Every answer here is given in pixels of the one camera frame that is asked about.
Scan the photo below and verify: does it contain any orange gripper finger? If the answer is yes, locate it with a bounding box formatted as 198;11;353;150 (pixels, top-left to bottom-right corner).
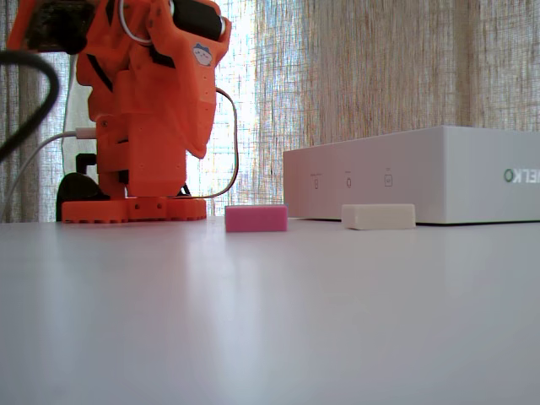
168;29;232;160

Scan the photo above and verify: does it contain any orange gripper body black servo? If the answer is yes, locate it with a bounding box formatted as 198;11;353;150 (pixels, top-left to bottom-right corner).
145;0;233;50

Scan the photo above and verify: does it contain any pink foam cuboid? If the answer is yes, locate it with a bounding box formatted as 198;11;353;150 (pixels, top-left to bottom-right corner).
224;204;289;233

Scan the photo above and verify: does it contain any cream white foam cuboid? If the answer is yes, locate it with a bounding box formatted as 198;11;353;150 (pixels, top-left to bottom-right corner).
341;203;417;231

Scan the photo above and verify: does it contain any white cardboard bin box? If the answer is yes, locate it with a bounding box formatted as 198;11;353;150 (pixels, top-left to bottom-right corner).
282;125;540;225

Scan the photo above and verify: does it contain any cat face sticker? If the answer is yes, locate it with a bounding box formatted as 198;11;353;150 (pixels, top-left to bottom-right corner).
192;43;213;68

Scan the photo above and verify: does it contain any black table clamp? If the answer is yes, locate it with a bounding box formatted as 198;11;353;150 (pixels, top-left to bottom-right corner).
56;154;111;223

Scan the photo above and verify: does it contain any beige woven curtain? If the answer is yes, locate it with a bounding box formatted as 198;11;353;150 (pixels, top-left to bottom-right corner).
0;0;540;224

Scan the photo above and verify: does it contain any red white black servo cable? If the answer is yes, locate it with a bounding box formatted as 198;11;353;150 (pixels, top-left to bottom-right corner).
168;86;240;199
117;0;154;46

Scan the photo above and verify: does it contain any white usb cable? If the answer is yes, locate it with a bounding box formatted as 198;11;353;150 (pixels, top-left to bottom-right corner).
0;128;99;223

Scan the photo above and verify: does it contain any orange robot base plate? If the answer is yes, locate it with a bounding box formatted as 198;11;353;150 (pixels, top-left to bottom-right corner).
61;196;208;224

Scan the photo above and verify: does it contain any thick black camera cable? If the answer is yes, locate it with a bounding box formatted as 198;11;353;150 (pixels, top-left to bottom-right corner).
0;50;61;164

